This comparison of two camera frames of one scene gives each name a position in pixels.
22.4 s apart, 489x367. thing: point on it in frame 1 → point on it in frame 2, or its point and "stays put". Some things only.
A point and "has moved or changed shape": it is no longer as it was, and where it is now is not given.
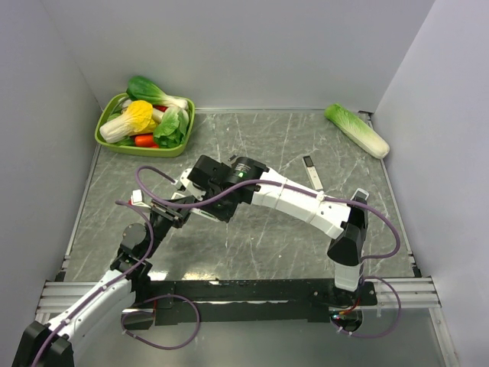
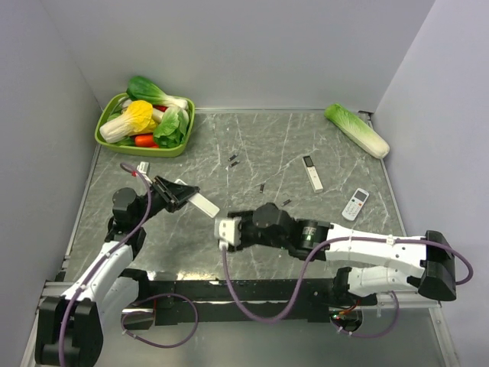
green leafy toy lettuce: x=173 y=129 stays put
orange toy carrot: x=144 y=141 stays put
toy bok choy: x=139 y=88 stays put
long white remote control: x=196 y=211 has moved or changed shape
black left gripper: x=176 y=215 → x=173 y=194
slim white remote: x=312 y=173 stays put
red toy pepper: x=160 y=108 stays put
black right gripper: x=224 y=215 → x=247 y=215
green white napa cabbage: x=357 y=131 stays put
